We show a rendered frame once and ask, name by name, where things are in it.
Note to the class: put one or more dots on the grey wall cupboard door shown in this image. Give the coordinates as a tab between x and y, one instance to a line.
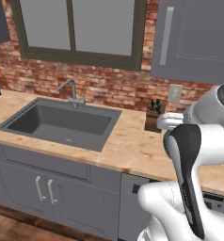
201	37

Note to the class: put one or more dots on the grey dishwasher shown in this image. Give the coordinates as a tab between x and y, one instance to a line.
129	207

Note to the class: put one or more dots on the dark grey sink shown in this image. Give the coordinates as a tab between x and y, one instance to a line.
60	124

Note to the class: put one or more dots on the silver tap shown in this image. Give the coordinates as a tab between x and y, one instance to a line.
73	94

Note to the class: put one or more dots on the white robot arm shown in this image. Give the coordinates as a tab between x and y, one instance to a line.
211	147

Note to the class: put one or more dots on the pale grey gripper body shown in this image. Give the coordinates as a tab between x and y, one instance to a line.
168	120

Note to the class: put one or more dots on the wooden knife block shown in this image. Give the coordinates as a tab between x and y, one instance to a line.
153	120

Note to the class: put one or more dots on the grey wall socket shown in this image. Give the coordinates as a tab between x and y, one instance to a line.
175	93

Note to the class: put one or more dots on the grey fixed sink front panel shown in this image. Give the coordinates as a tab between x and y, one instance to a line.
44	161

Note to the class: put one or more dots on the dark framed window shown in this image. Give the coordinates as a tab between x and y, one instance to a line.
98	25

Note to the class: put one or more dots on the grey base cupboard door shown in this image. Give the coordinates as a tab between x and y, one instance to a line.
85	207
19	191

